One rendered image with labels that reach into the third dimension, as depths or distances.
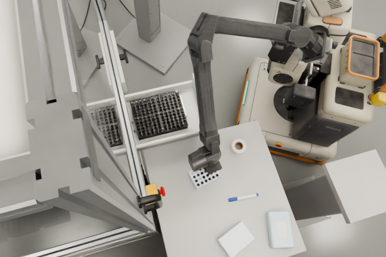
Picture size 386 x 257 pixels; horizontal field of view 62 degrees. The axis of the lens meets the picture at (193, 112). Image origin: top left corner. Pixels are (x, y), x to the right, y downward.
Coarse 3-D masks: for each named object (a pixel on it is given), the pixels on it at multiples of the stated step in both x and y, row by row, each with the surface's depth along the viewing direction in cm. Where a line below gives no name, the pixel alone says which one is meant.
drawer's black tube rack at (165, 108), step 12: (168, 96) 149; (132, 108) 142; (144, 108) 143; (156, 108) 143; (168, 108) 147; (144, 120) 141; (156, 120) 141; (168, 120) 141; (180, 120) 142; (144, 132) 142; (156, 132) 142; (168, 132) 142
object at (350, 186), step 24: (336, 168) 153; (360, 168) 154; (384, 168) 155; (288, 192) 215; (312, 192) 181; (336, 192) 150; (360, 192) 150; (384, 192) 150; (312, 216) 188; (360, 216) 146
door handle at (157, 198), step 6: (138, 198) 66; (144, 198) 67; (150, 198) 67; (156, 198) 68; (138, 204) 66; (144, 204) 67; (150, 204) 83; (156, 204) 76; (162, 204) 79; (144, 210) 81; (150, 210) 82
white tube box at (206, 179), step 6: (192, 174) 144; (198, 174) 146; (204, 174) 144; (210, 174) 144; (216, 174) 146; (192, 180) 143; (198, 180) 143; (204, 180) 145; (210, 180) 143; (198, 186) 142
